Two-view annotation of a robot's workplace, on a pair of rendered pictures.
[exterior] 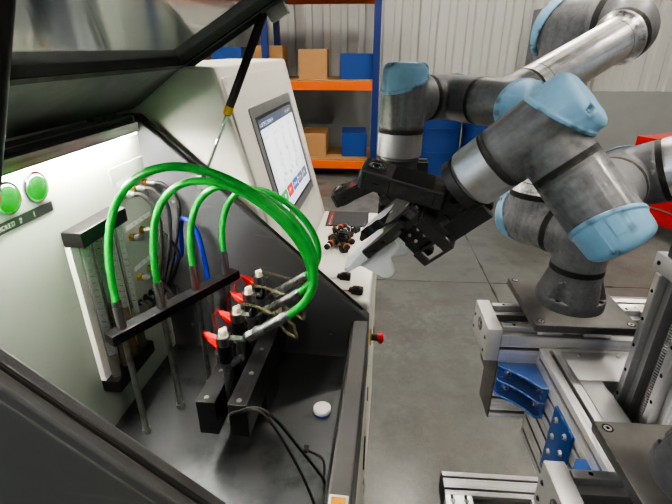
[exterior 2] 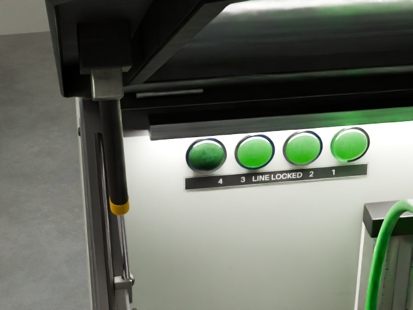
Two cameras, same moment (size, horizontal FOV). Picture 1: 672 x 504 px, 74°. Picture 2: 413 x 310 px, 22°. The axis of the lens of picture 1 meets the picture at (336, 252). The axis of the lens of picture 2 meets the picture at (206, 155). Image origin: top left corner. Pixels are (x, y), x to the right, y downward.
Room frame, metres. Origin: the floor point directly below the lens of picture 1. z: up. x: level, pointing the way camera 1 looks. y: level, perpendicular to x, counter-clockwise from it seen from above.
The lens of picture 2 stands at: (0.23, -0.54, 2.02)
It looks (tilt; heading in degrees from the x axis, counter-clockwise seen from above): 31 degrees down; 74
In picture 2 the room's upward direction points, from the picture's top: straight up
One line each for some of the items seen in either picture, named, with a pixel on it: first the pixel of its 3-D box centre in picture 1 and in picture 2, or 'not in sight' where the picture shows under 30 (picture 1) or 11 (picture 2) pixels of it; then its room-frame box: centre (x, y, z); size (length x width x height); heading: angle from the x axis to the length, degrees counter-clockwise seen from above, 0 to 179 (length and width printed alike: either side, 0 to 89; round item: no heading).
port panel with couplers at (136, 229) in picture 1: (145, 228); not in sight; (0.96, 0.44, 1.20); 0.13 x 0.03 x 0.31; 173
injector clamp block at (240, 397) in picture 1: (250, 374); not in sight; (0.81, 0.20, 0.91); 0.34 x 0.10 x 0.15; 173
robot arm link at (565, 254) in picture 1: (581, 234); not in sight; (0.92, -0.55, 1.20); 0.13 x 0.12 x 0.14; 34
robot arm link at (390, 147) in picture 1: (399, 145); not in sight; (0.78, -0.11, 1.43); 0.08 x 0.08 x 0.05
